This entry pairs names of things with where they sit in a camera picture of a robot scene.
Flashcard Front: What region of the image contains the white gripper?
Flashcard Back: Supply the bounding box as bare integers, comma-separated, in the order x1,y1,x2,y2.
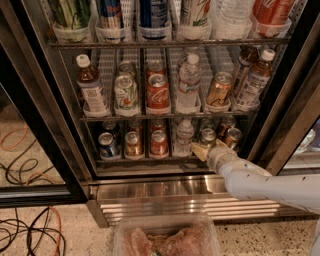
192,139,238,174

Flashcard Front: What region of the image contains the green soda can front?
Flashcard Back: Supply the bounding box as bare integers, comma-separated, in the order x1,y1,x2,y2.
199,128,216,148

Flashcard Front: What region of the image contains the green soda can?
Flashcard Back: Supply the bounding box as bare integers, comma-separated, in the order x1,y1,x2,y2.
199,117,215,131
199,128,216,148

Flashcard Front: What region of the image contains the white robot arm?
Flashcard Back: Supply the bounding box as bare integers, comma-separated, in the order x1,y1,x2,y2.
192,142,320,215

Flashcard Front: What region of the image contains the green soda can rear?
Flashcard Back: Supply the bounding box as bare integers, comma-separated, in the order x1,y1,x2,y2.
199,117,215,131

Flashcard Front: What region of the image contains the small water bottle bottom shelf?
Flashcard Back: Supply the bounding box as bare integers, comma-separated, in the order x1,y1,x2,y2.
174,119,194,157

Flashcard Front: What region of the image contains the gold can bottom front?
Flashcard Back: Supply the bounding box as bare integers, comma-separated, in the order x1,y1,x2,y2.
223,128,242,149

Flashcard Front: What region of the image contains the gold can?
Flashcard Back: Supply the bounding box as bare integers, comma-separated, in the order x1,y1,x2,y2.
217,115,236,139
223,128,242,149

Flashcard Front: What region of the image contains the gold can bottom rear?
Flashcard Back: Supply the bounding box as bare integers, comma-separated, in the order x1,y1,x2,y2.
217,115,236,139

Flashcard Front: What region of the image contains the water bottle middle shelf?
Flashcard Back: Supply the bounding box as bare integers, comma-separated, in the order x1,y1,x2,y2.
176,53,201,114

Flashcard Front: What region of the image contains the red can bottom front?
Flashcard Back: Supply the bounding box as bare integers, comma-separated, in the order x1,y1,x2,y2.
150,130,169,159

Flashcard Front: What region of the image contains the gold can middle shelf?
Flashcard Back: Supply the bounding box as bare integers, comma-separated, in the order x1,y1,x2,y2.
205,72,232,112

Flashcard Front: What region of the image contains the red can bottom rear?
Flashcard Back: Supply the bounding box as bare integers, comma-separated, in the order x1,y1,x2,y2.
150,119,167,132

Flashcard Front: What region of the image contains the red cola can front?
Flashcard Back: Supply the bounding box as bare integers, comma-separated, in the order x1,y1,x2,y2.
146,74,171,115

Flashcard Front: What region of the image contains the red cola can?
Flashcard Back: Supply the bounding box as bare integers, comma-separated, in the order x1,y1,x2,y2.
146,60,166,77
146,74,171,115

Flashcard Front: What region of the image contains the orange can bottom front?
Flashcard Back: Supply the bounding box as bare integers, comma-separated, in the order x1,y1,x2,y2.
125,131,144,159

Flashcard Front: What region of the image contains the orange can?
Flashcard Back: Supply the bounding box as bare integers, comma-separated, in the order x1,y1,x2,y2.
128,119,143,134
125,131,144,159

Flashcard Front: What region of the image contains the orange can bottom rear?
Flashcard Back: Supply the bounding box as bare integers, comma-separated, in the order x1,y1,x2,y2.
128,119,143,134

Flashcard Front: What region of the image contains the glass fridge door right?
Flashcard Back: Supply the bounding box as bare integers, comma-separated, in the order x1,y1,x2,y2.
240,0,320,175

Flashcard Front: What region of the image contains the glass fridge door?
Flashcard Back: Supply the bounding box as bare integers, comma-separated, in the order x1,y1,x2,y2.
0,0,90,208
240,0,320,175

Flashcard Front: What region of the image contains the white floral can front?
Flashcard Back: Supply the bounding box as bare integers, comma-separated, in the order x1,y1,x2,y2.
114,75,140,117

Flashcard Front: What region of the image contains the red cola can rear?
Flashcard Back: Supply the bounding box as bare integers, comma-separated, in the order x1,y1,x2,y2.
146,60,166,77

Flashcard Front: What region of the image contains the blue can bottom front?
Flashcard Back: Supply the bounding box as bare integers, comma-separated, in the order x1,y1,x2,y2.
98,132,120,160

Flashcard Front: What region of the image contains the blue can bottom rear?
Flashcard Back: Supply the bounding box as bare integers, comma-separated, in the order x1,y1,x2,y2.
102,121,121,140

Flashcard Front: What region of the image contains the steel fridge base grille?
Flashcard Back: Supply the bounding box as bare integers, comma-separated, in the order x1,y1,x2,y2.
87,175,308,227

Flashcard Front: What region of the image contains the white floral can rear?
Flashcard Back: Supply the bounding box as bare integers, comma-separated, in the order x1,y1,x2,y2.
118,61,136,78

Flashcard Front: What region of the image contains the white floral can top shelf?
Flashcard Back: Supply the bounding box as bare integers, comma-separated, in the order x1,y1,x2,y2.
178,0,211,40

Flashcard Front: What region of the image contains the water bottle top shelf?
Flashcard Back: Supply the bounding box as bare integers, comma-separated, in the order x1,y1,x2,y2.
213,0,255,40

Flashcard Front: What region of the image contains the dark blue can top shelf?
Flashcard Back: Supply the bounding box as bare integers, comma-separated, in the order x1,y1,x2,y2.
138,0,171,41

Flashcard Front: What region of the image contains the red can top shelf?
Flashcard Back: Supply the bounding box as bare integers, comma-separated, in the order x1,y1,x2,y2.
250,0,295,38

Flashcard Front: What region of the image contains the blue energy drink can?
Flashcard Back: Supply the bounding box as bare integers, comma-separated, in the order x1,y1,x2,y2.
96,0,124,44

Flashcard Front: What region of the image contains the glass fridge door left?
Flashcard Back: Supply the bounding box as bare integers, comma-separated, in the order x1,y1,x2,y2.
0,0,90,208

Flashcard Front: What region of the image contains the green striped can top shelf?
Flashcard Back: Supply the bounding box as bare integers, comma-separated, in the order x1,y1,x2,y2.
48,0,91,43

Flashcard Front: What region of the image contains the tea bottle middle right front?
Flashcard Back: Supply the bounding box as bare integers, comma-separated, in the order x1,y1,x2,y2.
235,49,275,107

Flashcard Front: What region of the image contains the tea bottle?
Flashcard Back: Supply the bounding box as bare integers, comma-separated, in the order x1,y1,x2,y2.
76,54,109,118
233,46,259,89
235,49,275,107

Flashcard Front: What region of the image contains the tea bottle middle right rear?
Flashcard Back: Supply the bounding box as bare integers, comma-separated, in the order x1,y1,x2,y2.
233,46,259,89

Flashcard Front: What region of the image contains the clear plastic food container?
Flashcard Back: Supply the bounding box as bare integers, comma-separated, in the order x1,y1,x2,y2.
113,213,221,256

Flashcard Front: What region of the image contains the tea bottle middle left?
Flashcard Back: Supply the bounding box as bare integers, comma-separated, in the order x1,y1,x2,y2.
76,54,109,118

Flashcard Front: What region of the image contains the orange floor cable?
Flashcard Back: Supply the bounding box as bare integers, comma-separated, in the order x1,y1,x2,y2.
48,205,63,256

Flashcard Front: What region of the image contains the black floor cable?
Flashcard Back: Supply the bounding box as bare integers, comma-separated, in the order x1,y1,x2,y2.
0,206,66,256

